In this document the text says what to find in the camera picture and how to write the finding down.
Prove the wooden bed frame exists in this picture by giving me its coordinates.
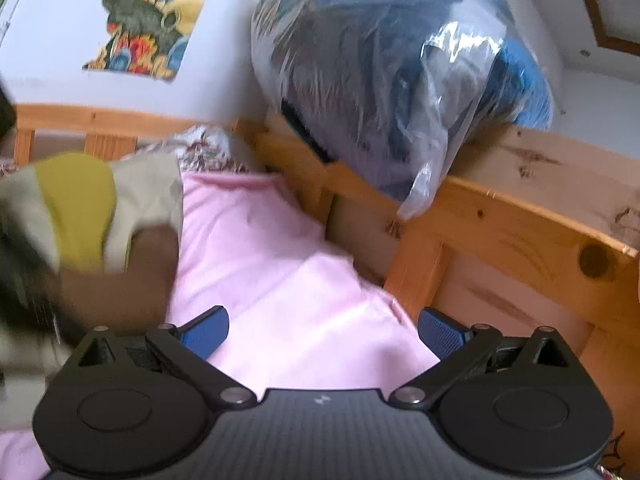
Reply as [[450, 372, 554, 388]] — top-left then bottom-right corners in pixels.
[[12, 103, 640, 480]]

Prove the colourful floral wall poster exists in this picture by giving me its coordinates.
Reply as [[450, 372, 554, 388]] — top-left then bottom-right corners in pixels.
[[84, 0, 205, 81]]

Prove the pink bed sheet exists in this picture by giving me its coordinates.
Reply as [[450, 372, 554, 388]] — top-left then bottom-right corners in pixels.
[[0, 170, 442, 480]]

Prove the beige and yellow jacket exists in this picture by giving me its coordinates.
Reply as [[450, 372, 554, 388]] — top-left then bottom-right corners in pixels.
[[1, 164, 183, 430]]

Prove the plastic bag of clothes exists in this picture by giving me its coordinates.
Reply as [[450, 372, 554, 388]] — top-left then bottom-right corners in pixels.
[[252, 0, 552, 219]]

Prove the floral patterned pillow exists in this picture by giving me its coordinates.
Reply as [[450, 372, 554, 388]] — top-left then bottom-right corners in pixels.
[[27, 125, 264, 179]]

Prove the wooden picture frame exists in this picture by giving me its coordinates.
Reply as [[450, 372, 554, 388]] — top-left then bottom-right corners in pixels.
[[566, 0, 640, 53]]

